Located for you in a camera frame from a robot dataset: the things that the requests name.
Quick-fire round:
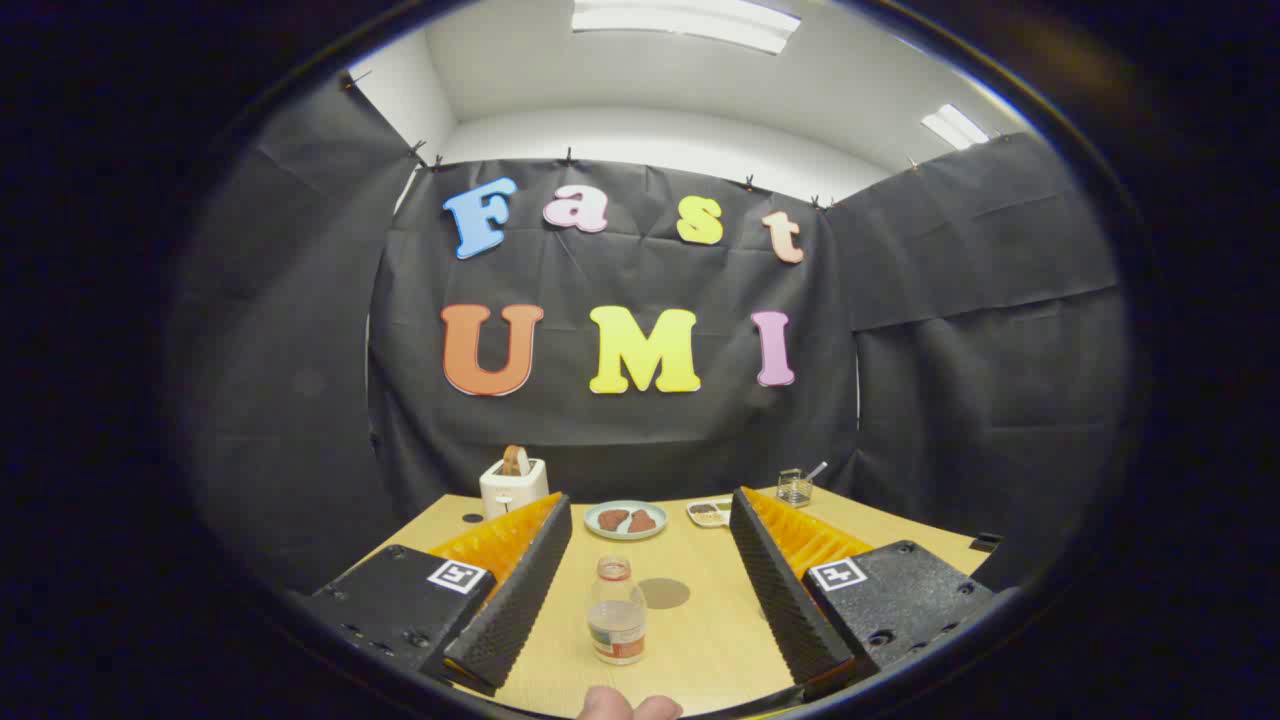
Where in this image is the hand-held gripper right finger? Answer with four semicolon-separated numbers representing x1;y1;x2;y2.
729;487;996;701

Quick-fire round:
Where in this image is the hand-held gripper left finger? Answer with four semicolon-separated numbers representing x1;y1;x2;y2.
300;492;573;698

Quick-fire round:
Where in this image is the clear plastic juice bottle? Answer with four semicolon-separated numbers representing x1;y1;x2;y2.
586;556;648;666

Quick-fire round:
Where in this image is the wooden table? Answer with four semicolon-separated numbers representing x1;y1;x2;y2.
350;487;991;719

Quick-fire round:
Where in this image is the white toaster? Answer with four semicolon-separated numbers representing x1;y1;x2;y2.
479;458;550;521

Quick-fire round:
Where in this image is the pale green plate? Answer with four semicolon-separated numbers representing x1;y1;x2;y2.
584;499;669;542

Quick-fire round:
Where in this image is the small ceiling light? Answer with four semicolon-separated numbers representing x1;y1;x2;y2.
920;103;991;151

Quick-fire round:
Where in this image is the long ceiling light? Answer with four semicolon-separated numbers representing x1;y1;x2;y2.
570;0;802;56

